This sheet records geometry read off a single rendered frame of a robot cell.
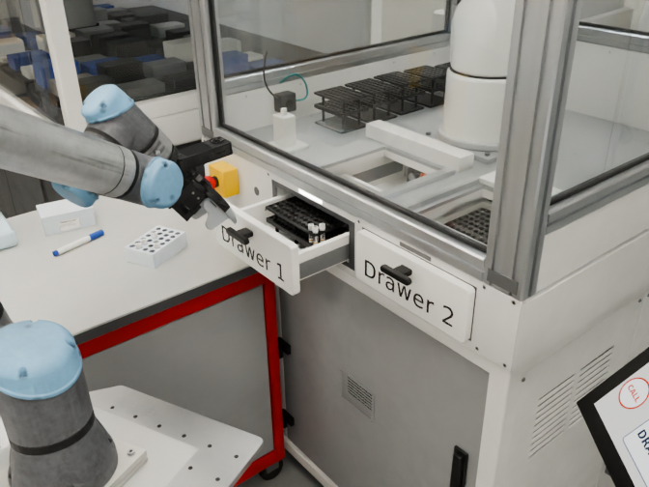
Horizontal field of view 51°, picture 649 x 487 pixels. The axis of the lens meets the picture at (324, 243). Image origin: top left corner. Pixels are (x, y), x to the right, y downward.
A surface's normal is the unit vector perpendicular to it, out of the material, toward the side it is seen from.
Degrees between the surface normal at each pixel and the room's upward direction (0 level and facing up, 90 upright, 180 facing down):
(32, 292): 0
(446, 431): 90
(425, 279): 90
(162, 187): 87
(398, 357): 90
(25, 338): 4
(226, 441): 0
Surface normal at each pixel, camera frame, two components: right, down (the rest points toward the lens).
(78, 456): 0.72, -0.04
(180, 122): 0.63, 0.37
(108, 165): 0.86, 0.11
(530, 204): -0.78, 0.31
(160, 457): -0.01, -0.88
